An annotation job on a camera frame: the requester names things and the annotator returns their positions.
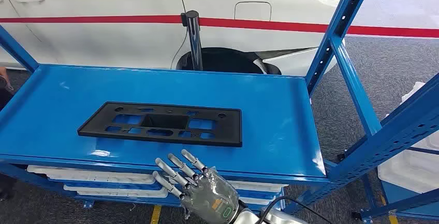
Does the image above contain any person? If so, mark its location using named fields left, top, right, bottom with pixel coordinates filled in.
left=0, top=66, right=17, bottom=202

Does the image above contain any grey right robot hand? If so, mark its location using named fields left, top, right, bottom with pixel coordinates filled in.
left=152, top=149, right=240, bottom=224

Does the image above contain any blue steel shelf rack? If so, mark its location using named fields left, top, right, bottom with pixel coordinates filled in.
left=352, top=147, right=439, bottom=224
left=0, top=0, right=439, bottom=216

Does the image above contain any chrome barrier post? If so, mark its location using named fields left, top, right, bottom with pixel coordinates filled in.
left=181, top=10, right=203, bottom=71

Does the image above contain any black plastic plate bracket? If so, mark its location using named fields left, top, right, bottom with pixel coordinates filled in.
left=77, top=101, right=243, bottom=148

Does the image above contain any red barrier belt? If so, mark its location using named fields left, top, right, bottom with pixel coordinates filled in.
left=0, top=15, right=182, bottom=24
left=199, top=17, right=439, bottom=39

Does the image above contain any white plastic crate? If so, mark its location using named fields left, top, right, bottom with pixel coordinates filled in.
left=26, top=165, right=156, bottom=185
left=63, top=185, right=169, bottom=199
left=239, top=197, right=277, bottom=206
left=224, top=181, right=289, bottom=193
left=377, top=82, right=439, bottom=194

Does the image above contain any white car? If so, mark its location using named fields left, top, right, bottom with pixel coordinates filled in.
left=0, top=0, right=350, bottom=78

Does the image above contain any yellow floor tape square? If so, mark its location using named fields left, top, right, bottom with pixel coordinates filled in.
left=150, top=205, right=163, bottom=224

